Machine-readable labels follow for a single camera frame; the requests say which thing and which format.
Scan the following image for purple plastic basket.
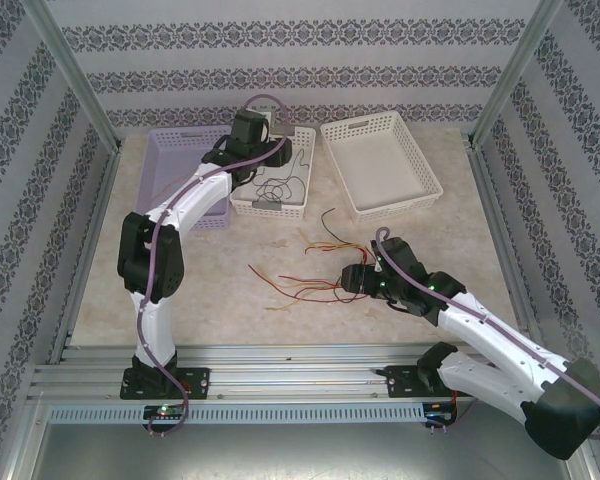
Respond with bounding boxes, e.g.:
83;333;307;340
132;124;234;234

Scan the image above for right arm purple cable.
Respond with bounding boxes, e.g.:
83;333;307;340
374;227;600;441

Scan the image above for red cable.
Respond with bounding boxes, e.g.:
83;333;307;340
248;263;344;292
303;241;376;264

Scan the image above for yellow cable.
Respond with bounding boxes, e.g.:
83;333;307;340
263;284;344;312
304;242;374;256

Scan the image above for aluminium side rail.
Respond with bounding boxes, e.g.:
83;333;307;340
467;142;554;361
47;147;126;365

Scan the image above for black cable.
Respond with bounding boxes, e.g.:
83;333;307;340
333;284;374;305
319;207;349;246
252;148;306;201

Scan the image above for aluminium mounting rail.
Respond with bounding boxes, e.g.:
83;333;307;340
29;343;574;401

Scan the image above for steel sheet panel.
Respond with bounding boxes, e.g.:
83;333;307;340
9;399;599;480

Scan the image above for aluminium frame post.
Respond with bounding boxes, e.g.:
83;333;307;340
468;0;569;149
27;0;122;151

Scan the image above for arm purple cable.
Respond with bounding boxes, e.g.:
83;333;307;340
135;93;294;437
374;227;600;441

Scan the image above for grey slotted cable duct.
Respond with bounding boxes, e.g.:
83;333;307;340
47;403;426;424

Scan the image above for large white plastic basket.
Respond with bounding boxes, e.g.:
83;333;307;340
319;110;445;225

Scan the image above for black wires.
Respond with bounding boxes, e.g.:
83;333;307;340
267;149;314;204

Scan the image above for small white plastic basket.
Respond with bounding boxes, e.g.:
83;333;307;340
228;122;317;221

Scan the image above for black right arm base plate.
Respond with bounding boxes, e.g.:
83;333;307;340
384;364;479;400

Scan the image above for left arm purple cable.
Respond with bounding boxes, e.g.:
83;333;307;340
135;93;294;437

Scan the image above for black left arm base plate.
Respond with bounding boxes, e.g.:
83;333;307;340
119;367;212;401

